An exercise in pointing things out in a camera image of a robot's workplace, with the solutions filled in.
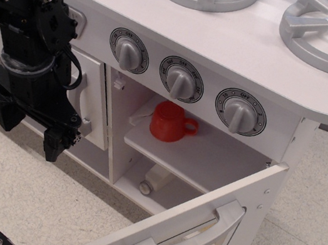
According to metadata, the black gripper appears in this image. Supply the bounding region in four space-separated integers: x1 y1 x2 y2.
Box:
0 58 82 163

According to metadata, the white oven door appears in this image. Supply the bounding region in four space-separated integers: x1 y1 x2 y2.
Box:
85 163 289 245

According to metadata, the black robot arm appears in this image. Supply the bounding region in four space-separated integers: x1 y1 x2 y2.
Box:
0 0 83 162

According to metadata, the left grey control knob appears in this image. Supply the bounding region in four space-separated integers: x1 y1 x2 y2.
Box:
110 27 149 74

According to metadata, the grey control knob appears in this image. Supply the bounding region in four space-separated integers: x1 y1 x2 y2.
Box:
110 27 149 74
215 88 267 137
159 56 204 104

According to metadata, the white plastic bottle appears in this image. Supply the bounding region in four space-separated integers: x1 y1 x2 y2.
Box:
139 164 175 196

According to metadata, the red plastic cup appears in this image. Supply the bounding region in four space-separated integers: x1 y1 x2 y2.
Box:
149 101 199 143

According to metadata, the middle grey control knob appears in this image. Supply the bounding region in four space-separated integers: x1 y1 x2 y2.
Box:
159 56 204 104

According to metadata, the white toy kitchen stove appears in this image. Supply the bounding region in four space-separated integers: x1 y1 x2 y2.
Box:
0 0 328 245

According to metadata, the right grey control knob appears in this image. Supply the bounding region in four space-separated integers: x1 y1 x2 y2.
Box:
215 88 267 137

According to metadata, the silver cabinet door handle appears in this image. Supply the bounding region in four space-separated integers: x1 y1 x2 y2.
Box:
67 72 93 126

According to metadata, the silver oven door handle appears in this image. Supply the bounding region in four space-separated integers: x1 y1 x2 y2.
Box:
126 183 248 245

